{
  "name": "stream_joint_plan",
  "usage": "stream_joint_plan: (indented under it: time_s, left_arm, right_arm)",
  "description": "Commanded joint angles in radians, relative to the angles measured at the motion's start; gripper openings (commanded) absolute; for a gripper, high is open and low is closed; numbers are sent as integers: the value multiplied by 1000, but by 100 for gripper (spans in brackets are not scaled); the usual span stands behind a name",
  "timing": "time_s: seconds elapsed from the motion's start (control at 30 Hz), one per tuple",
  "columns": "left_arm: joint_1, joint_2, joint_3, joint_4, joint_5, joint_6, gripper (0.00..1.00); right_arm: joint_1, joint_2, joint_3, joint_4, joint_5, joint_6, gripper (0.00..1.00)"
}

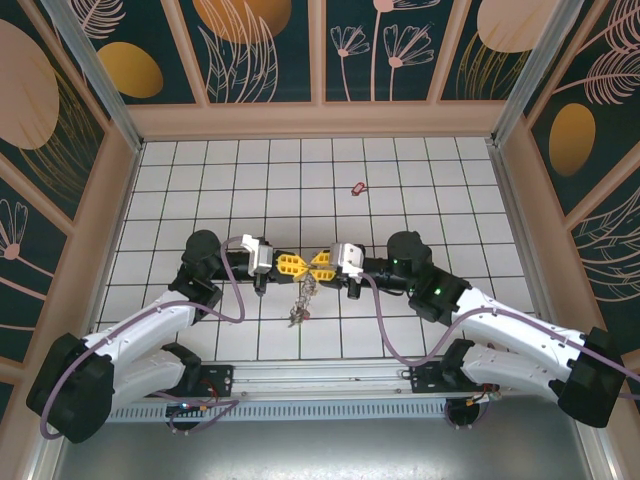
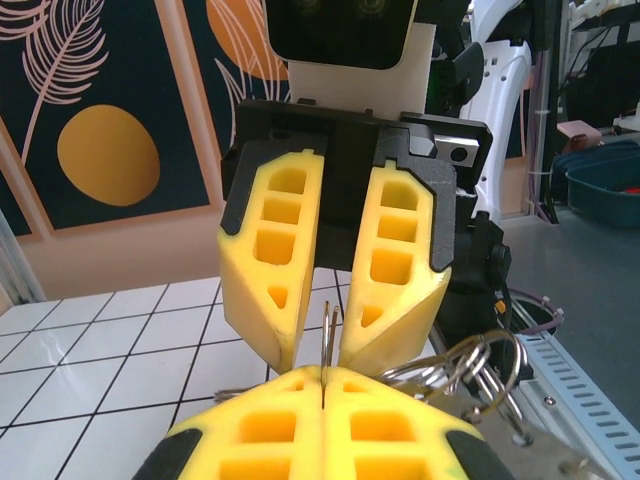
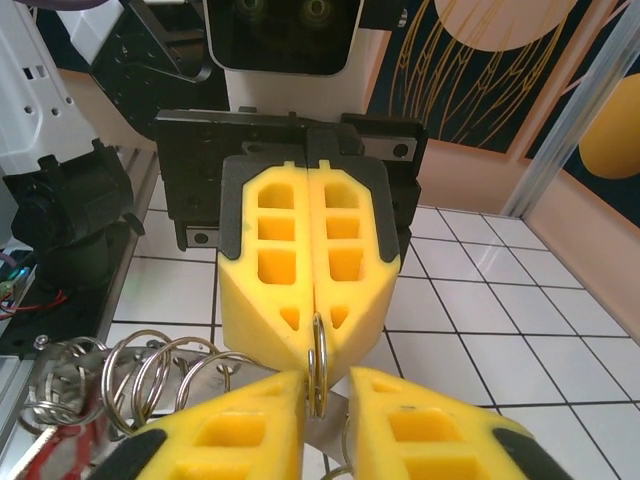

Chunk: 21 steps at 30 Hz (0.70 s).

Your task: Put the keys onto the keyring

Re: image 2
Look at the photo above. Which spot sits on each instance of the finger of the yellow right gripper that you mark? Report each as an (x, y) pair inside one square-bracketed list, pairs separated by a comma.
[(425, 300), (245, 290)]

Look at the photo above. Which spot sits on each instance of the teal plastic bin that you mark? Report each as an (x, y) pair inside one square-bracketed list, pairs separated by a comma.
[(600, 200)]

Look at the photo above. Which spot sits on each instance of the wall panel pink leaf outlines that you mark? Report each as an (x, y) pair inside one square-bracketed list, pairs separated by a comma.
[(225, 105)]

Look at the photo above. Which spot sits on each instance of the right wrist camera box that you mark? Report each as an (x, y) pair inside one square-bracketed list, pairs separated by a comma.
[(340, 40)]

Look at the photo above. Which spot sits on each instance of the aluminium frame post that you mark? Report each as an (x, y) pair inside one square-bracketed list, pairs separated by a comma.
[(17, 270)]

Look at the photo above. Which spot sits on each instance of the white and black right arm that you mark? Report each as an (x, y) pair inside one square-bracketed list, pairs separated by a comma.
[(505, 100)]

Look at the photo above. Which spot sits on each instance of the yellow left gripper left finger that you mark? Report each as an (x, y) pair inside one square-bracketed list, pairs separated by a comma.
[(260, 430)]

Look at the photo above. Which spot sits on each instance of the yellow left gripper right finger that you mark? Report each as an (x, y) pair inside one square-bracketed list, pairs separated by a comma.
[(385, 430)]

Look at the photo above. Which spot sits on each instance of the small pink box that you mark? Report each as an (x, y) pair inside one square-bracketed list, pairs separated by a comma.
[(580, 131)]

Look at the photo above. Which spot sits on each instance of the wall panel orange oval feather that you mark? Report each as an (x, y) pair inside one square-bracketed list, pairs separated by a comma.
[(165, 75)]

